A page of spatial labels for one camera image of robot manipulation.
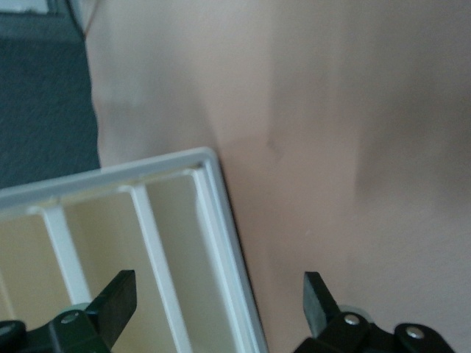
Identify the white drawer cabinet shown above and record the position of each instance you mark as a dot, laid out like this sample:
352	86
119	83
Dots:
110	173

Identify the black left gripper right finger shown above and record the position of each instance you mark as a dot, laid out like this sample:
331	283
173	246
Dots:
320	312

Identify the brown table cover mat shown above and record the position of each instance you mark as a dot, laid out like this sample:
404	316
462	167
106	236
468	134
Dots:
331	110

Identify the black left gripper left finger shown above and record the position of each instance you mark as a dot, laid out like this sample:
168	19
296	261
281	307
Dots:
114	309

